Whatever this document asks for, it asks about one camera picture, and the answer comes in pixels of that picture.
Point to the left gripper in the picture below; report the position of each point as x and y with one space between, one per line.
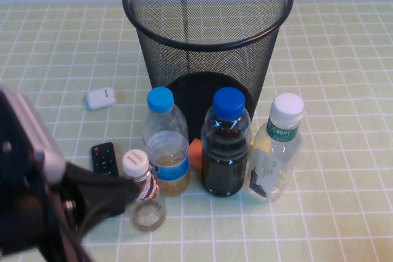
37 219

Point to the small bottle red-striped label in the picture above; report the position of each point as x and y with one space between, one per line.
135 160

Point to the white-capped bottle green label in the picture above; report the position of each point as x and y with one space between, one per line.
276 157

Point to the black mesh wastebasket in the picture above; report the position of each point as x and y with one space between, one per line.
159 59

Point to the black remote control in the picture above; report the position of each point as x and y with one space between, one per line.
104 159

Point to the light-blue-capped bottle yellow liquid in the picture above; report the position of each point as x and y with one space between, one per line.
165 151

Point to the white earbuds case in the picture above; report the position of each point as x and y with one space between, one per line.
99 98

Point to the orange cube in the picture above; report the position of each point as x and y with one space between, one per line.
195 154

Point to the dark-blue-capped bottle dark liquid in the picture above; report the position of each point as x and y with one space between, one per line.
225 167

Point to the green checked tablecloth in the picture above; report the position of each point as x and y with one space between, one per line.
337 90

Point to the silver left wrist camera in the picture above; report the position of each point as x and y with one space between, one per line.
30 127

